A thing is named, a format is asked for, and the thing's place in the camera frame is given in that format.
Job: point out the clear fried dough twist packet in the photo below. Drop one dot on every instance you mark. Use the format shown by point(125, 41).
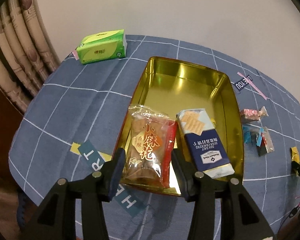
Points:
point(145, 142)

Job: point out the blue candy packet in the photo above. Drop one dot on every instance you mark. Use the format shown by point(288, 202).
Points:
point(247, 135)

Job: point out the grey snack packet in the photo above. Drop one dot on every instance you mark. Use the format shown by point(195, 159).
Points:
point(265, 145)

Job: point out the red snack packet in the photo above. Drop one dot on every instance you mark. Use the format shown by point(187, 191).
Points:
point(170, 150)

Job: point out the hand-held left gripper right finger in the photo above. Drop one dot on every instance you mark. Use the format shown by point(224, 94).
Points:
point(180, 172)

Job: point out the red metal tin box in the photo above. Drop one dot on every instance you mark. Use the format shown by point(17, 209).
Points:
point(185, 85)

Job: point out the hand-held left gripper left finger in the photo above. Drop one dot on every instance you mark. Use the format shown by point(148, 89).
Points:
point(117, 170)

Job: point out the green tissue pack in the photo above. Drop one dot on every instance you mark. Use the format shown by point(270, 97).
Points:
point(102, 47)

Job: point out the pink cake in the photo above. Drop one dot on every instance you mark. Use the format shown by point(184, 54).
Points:
point(248, 113)

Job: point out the yellow snack packet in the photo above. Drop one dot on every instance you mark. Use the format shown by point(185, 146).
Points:
point(295, 153)

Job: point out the patterned beige curtain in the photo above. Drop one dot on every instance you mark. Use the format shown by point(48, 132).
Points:
point(20, 42)

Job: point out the blue checked tablecloth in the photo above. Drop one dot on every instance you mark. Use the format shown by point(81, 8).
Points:
point(65, 110)

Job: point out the blue white cracker packet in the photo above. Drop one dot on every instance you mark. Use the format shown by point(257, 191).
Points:
point(205, 150)

